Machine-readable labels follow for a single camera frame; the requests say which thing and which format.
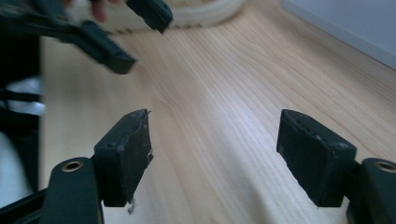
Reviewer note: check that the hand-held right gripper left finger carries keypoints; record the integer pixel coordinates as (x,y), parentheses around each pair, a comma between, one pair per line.
(124,155)

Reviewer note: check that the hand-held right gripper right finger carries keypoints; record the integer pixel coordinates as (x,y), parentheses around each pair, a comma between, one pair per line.
(314,158)

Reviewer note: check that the beige slipper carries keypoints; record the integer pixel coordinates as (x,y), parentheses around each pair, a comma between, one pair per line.
(202,12)

